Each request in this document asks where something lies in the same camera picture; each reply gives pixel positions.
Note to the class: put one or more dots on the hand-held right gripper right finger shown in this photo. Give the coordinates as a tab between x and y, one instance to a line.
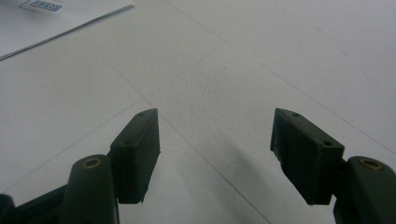
306	158

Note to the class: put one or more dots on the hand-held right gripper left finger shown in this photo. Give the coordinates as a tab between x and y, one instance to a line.
137	155

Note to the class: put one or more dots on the white paper sheet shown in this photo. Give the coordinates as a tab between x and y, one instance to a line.
46	28

